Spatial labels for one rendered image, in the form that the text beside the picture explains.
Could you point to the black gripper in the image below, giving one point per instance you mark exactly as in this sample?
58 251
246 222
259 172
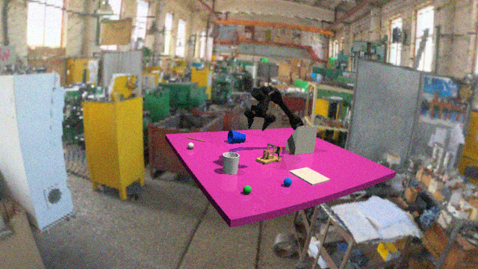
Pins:
268 117

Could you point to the beige flat rectangular panel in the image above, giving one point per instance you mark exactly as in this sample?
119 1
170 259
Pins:
309 175

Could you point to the white cup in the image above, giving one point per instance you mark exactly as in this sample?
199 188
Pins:
230 163

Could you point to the green ball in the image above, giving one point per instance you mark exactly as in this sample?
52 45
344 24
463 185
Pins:
247 189

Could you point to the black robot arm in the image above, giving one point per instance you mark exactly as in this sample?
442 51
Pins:
261 95

